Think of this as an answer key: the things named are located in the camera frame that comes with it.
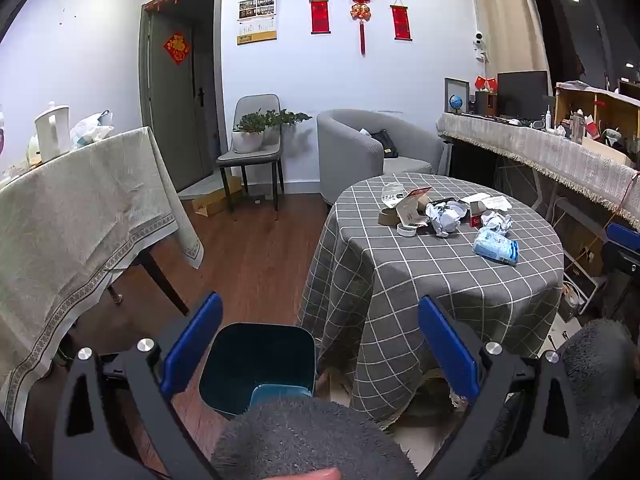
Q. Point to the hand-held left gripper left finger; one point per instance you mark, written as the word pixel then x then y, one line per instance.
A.
pixel 192 345

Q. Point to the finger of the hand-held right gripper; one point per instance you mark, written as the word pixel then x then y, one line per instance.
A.
pixel 622 262
pixel 624 235

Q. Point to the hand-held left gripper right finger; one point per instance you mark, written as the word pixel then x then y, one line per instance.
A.
pixel 447 350

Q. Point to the teal plastic trash bin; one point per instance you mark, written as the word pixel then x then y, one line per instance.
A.
pixel 250 360

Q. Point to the white plastic lid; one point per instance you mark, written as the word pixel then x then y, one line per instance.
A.
pixel 406 230

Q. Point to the black table legs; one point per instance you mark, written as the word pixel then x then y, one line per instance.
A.
pixel 160 280

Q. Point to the round table with grey checked cloth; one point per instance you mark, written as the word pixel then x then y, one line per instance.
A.
pixel 425 270

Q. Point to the person's right leg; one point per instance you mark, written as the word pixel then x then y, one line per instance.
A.
pixel 600 360

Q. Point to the person's leg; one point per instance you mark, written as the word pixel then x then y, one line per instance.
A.
pixel 310 440
pixel 600 360

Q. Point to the blue tissue pack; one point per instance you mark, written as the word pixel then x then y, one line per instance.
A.
pixel 495 247

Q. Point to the small red box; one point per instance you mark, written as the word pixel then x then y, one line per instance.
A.
pixel 475 220

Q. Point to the white paper sheet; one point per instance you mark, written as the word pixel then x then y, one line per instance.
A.
pixel 495 202

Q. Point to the long table with beige cloth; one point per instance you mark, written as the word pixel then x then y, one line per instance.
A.
pixel 525 145

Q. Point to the wooden shelf box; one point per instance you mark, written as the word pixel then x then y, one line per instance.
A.
pixel 605 102

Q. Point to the red white carton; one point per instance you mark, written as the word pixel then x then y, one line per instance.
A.
pixel 412 207

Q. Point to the flat cardboard box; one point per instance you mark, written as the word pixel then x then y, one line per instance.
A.
pixel 215 200

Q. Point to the person's left leg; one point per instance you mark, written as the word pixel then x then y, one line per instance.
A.
pixel 310 440

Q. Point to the clear plastic packaging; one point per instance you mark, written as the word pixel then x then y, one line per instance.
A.
pixel 392 192

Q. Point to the black monitor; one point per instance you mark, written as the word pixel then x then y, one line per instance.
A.
pixel 522 92

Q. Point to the dark desk box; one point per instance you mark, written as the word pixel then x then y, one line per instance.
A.
pixel 484 102

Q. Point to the grey dining chair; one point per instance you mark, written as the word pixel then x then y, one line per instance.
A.
pixel 255 157

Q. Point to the small red flags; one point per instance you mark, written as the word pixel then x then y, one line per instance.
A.
pixel 485 82

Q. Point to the green plant white pot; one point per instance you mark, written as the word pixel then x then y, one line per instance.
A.
pixel 247 140
pixel 287 117

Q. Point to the black handbag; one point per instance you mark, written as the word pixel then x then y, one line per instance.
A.
pixel 384 145

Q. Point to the small blue globe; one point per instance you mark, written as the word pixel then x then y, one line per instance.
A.
pixel 455 101

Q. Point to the grey armchair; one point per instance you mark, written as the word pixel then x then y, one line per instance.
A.
pixel 345 150

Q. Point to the grey door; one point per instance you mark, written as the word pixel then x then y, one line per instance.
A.
pixel 170 110

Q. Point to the white plastic bag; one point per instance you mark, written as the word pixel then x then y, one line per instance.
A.
pixel 90 130

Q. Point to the beige curtain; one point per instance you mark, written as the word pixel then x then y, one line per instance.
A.
pixel 510 15

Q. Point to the white electric kettle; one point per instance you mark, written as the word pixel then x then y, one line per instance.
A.
pixel 52 132

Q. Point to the red diamond door decoration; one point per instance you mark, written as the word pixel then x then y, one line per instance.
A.
pixel 177 48

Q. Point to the red hanging scroll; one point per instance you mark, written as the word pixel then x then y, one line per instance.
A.
pixel 400 21
pixel 320 15

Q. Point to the picture frame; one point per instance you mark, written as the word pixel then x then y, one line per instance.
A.
pixel 465 92

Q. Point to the white security camera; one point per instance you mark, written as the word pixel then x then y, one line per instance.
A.
pixel 480 42

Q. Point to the wall calendar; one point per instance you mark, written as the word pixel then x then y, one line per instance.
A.
pixel 257 20

